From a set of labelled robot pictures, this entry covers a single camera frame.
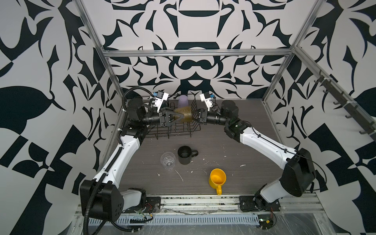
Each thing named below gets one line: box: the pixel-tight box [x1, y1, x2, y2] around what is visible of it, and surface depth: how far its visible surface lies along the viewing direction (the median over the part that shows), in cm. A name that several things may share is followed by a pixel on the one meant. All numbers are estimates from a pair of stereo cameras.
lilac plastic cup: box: [177, 94, 189, 108], surface depth 104 cm
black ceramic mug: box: [177, 145, 199, 165], surface depth 89 cm
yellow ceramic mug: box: [208, 168, 227, 196], surface depth 77 cm
